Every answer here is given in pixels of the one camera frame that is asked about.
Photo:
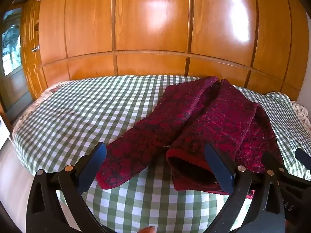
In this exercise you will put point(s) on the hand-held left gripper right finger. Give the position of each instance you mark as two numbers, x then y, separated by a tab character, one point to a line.
220	170

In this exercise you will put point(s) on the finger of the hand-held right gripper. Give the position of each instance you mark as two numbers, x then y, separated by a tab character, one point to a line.
303	156
274	161

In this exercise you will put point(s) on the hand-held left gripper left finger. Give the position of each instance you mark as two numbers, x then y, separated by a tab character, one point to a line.
93	165

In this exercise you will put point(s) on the person's left hand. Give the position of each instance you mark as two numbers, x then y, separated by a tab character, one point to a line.
148	230

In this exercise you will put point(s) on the wooden door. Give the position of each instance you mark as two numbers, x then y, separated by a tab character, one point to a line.
30	77

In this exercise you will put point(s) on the green white checkered bedsheet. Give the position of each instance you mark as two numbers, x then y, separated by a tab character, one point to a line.
85	106

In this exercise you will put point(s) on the red black floral garment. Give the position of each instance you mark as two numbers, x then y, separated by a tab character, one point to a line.
194	116

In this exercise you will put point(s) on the dark door with glass pane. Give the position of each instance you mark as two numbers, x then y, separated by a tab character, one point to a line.
11	41

